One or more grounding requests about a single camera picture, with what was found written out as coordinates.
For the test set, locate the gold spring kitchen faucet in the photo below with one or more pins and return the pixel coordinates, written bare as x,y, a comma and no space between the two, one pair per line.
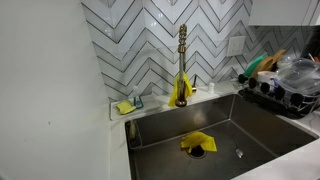
182,47

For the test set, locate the clear plastic container lid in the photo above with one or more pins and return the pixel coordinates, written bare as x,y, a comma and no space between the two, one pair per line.
300,76

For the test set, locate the clear soap bottle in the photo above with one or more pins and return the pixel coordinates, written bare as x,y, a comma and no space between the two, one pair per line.
137,99

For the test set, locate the yellow cloth on faucet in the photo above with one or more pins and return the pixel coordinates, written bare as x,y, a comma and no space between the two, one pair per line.
187,89

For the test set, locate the yellow sponge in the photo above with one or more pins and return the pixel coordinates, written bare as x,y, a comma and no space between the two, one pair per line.
125,107

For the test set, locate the yellow cloth in sink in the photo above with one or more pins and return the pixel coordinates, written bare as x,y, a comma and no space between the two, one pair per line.
192,140

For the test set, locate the sink drain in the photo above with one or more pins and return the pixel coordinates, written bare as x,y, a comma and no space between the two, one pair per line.
197,153

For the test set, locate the stainless steel sink basin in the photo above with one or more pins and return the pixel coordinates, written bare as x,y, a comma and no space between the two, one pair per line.
246,137

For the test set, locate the wooden cutting board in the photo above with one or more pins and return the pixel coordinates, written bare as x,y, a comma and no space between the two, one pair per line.
267,63

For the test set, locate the white upper cabinet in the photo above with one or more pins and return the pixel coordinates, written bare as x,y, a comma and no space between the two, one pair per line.
285,13

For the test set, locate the black dish drying rack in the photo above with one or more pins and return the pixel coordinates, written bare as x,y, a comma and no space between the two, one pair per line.
276,99

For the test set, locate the gold faucet side handle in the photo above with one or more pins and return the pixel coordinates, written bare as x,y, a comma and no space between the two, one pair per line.
194,88

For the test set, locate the white wall outlet plate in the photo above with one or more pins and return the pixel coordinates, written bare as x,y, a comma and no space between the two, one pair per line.
235,45

